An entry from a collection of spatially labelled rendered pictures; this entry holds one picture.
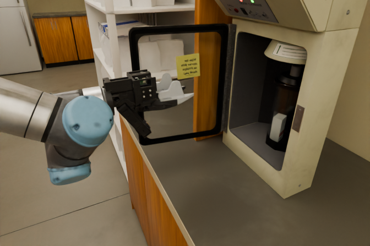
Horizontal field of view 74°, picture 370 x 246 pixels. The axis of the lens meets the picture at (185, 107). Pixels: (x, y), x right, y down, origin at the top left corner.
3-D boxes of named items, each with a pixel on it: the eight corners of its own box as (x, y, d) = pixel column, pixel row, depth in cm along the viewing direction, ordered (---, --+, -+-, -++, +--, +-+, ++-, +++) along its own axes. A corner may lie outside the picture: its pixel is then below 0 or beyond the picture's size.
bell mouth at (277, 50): (294, 45, 80) (298, 28, 78) (347, 59, 66) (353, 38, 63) (251, 52, 73) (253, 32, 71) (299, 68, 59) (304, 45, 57)
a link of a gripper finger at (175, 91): (196, 80, 58) (157, 84, 57) (196, 103, 61) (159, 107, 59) (193, 76, 61) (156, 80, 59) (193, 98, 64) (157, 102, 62)
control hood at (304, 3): (232, 15, 76) (235, -22, 72) (326, 32, 50) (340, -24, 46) (199, 17, 72) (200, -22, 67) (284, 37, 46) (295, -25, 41)
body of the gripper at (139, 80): (159, 77, 56) (104, 86, 52) (161, 110, 60) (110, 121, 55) (149, 68, 62) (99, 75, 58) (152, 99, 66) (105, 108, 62)
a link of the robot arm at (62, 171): (56, 175, 41) (47, 115, 44) (46, 190, 49) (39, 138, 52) (103, 165, 46) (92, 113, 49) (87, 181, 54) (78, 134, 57)
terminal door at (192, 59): (221, 134, 93) (229, 22, 75) (139, 146, 86) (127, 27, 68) (219, 132, 94) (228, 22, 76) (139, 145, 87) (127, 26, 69)
